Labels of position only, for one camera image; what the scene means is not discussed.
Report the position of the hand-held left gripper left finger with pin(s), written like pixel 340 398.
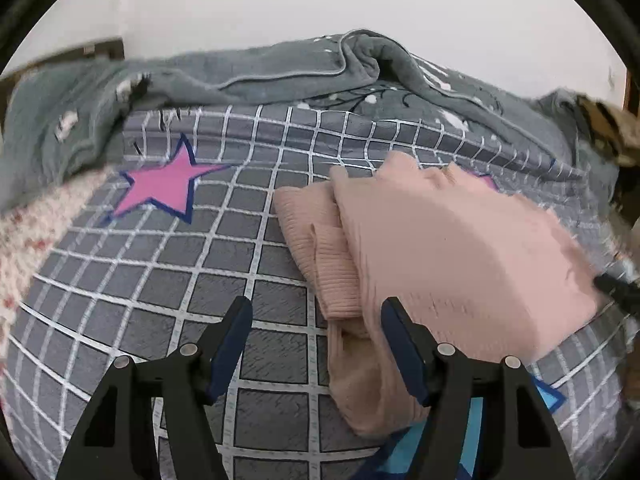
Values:
pixel 230 346

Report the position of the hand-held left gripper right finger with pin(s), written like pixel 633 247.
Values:
pixel 405 355

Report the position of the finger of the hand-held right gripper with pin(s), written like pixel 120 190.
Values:
pixel 620 290

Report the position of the pink knit sweater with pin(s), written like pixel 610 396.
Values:
pixel 450 250

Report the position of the grey checked star blanket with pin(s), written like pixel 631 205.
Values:
pixel 275 270

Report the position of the brown jacket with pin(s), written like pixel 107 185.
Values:
pixel 607 130

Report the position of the wooden door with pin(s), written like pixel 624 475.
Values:
pixel 627 90

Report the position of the floral bed sheet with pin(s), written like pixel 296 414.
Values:
pixel 30 240

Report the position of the grey floral quilt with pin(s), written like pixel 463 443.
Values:
pixel 300 75

